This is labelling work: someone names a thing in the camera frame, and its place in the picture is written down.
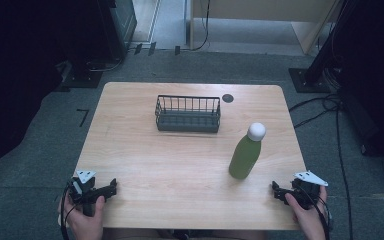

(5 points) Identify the person's left hand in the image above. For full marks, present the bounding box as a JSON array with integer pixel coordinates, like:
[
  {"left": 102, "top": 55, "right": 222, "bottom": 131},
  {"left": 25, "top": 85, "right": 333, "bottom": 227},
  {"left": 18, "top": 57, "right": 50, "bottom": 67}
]
[{"left": 58, "top": 195, "right": 106, "bottom": 240}]

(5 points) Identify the grey curved floor cable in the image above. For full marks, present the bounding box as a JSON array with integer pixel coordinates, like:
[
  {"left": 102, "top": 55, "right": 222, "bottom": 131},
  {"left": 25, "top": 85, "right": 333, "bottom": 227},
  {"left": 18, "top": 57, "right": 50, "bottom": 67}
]
[{"left": 85, "top": 57, "right": 124, "bottom": 73}]

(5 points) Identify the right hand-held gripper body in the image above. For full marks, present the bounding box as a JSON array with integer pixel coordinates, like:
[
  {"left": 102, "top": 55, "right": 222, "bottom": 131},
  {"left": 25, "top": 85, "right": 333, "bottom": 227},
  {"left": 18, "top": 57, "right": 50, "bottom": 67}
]
[{"left": 291, "top": 170, "right": 330, "bottom": 211}]

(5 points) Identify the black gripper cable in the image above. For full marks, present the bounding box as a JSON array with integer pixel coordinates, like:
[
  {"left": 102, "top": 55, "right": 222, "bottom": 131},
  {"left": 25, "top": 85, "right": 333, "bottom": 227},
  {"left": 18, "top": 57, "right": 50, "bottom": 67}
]
[
  {"left": 298, "top": 186, "right": 332, "bottom": 240},
  {"left": 60, "top": 185, "right": 78, "bottom": 240}
]

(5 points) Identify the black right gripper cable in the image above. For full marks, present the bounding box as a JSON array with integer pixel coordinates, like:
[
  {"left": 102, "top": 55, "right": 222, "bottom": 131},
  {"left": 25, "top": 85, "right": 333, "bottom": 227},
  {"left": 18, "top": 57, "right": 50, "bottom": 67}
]
[{"left": 298, "top": 186, "right": 332, "bottom": 240}]

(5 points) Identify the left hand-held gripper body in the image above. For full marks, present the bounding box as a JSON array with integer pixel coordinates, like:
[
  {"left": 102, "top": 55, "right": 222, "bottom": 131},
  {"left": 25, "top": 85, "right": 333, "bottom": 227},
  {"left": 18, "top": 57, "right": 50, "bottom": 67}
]
[{"left": 67, "top": 169, "right": 98, "bottom": 218}]

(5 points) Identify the black cabinet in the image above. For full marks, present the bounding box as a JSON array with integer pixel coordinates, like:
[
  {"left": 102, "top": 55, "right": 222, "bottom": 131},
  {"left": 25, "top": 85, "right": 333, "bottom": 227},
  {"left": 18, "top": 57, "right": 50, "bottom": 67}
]
[{"left": 94, "top": 0, "right": 138, "bottom": 63}]

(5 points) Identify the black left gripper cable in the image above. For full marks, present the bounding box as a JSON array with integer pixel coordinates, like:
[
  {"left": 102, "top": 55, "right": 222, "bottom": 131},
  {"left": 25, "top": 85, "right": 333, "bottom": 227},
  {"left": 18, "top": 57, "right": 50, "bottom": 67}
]
[{"left": 60, "top": 185, "right": 78, "bottom": 240}]

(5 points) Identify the light wooden furniture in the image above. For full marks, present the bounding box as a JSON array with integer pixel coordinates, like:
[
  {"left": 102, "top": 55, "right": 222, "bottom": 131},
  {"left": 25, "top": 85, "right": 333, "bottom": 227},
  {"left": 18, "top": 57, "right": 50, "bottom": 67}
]
[{"left": 188, "top": 0, "right": 344, "bottom": 56}]

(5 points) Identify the black hanging cable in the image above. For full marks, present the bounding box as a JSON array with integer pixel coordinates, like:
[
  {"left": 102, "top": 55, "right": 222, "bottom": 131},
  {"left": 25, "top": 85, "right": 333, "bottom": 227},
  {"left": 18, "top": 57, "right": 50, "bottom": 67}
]
[{"left": 190, "top": 0, "right": 212, "bottom": 52}]

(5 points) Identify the person's right hand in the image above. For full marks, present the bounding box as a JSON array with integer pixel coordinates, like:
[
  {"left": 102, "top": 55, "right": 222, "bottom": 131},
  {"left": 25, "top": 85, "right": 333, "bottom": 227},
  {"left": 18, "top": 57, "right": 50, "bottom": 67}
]
[{"left": 284, "top": 185, "right": 330, "bottom": 240}]

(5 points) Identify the black flat stand base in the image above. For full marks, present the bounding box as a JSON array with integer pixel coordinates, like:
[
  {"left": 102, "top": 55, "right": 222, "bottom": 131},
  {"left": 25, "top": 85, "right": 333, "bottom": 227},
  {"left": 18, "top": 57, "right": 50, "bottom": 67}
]
[{"left": 60, "top": 68, "right": 104, "bottom": 90}]

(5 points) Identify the looped black floor cable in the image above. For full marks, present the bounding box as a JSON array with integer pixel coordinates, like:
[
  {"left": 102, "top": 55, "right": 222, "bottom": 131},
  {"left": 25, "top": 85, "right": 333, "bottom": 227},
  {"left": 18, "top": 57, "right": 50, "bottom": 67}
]
[{"left": 288, "top": 94, "right": 344, "bottom": 130}]

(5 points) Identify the long black floor cable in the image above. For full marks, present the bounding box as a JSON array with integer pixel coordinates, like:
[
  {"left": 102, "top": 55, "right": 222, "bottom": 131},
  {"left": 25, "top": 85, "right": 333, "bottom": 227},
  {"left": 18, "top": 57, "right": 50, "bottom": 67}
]
[{"left": 333, "top": 103, "right": 354, "bottom": 240}]

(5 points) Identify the dark wire basket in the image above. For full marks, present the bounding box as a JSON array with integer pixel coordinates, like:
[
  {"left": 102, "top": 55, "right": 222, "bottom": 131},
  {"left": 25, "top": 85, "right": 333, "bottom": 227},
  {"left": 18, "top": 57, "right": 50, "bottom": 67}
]
[{"left": 155, "top": 94, "right": 222, "bottom": 134}]

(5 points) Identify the black slanted stand pole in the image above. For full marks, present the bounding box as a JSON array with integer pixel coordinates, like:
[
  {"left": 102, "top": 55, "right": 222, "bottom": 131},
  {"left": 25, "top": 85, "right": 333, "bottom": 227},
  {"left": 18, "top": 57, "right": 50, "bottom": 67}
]
[{"left": 304, "top": 0, "right": 359, "bottom": 87}]

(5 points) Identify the green bottle with white cap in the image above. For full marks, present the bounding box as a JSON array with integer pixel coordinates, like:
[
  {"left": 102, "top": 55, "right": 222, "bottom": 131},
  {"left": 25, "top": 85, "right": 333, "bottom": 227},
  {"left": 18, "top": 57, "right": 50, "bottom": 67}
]
[{"left": 228, "top": 122, "right": 267, "bottom": 180}]

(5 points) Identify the black stand base plate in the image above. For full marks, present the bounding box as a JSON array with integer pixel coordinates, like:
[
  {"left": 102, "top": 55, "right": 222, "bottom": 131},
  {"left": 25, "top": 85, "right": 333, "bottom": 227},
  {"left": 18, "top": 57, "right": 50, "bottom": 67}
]
[{"left": 288, "top": 67, "right": 332, "bottom": 94}]

